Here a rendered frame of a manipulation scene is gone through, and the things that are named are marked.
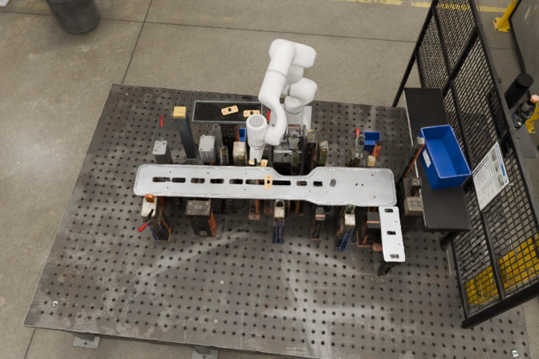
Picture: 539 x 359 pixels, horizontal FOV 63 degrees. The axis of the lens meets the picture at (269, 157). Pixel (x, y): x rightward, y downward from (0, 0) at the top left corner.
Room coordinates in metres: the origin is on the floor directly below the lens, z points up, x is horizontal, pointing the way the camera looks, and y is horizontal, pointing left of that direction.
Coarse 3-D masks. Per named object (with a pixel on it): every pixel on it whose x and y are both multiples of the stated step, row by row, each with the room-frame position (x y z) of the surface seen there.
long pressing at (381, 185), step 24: (144, 168) 1.17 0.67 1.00; (168, 168) 1.17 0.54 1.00; (192, 168) 1.18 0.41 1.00; (216, 168) 1.18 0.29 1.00; (240, 168) 1.17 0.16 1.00; (264, 168) 1.17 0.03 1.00; (336, 168) 1.17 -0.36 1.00; (360, 168) 1.18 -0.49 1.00; (384, 168) 1.18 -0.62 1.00; (144, 192) 1.03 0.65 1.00; (168, 192) 1.03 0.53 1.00; (192, 192) 1.03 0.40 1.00; (216, 192) 1.03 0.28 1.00; (240, 192) 1.03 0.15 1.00; (264, 192) 1.03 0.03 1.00; (288, 192) 1.03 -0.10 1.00; (312, 192) 1.03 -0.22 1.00; (336, 192) 1.03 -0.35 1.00; (360, 192) 1.03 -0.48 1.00; (384, 192) 1.03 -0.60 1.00
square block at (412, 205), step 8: (408, 200) 0.96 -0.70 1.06; (416, 200) 0.96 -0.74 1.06; (400, 208) 0.97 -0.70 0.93; (408, 208) 0.92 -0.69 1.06; (416, 208) 0.92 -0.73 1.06; (400, 216) 0.94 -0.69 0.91; (408, 216) 0.91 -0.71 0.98; (416, 216) 0.91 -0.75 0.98; (400, 224) 0.91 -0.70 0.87; (408, 224) 0.91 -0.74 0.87; (392, 232) 0.92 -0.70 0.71
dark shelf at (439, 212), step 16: (416, 96) 1.65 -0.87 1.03; (432, 96) 1.65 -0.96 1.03; (416, 112) 1.53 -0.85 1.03; (432, 112) 1.53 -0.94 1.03; (416, 128) 1.42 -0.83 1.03; (416, 160) 1.21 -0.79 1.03; (432, 192) 1.02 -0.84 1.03; (448, 192) 1.02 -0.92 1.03; (432, 208) 0.93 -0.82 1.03; (448, 208) 0.93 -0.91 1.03; (464, 208) 0.93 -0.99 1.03; (432, 224) 0.84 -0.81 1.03; (448, 224) 0.84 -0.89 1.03; (464, 224) 0.84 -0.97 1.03
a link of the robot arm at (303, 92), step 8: (304, 80) 1.60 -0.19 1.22; (296, 88) 1.56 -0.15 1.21; (304, 88) 1.55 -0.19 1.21; (312, 88) 1.56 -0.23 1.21; (288, 96) 1.62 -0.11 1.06; (296, 96) 1.54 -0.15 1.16; (304, 96) 1.53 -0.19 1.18; (312, 96) 1.53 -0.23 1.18; (288, 104) 1.57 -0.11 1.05; (296, 104) 1.55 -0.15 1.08; (304, 104) 1.53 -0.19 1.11; (288, 112) 1.56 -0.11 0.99; (296, 112) 1.55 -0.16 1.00
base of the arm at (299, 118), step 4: (284, 108) 1.60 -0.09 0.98; (288, 116) 1.56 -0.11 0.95; (292, 116) 1.55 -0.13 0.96; (296, 116) 1.55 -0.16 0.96; (300, 116) 1.56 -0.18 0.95; (304, 116) 1.66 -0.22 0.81; (288, 120) 1.56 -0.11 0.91; (292, 120) 1.55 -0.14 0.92; (296, 120) 1.55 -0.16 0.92; (300, 120) 1.57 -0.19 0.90; (304, 120) 1.63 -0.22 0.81; (304, 124) 1.60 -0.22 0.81
